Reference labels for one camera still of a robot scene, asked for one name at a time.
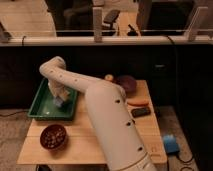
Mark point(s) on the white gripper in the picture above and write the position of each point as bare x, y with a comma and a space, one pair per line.
57, 88

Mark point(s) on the orange carrot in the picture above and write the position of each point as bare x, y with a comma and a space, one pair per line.
137, 102

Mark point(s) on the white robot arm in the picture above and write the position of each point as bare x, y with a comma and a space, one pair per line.
105, 101

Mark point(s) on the green plastic tray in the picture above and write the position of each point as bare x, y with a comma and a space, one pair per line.
43, 107

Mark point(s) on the black rectangular remote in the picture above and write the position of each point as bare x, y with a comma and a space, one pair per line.
139, 112

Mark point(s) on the purple bowl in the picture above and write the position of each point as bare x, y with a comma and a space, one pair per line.
128, 83

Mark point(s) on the apple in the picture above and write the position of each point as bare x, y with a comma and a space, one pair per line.
109, 78

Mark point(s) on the blue box on floor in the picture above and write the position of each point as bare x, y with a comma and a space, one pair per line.
170, 144

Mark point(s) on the white horizontal rail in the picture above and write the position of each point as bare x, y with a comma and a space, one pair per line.
106, 41

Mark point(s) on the dark red bowl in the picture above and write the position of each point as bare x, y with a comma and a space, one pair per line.
53, 137

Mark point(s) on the black office chair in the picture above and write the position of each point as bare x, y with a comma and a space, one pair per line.
72, 17

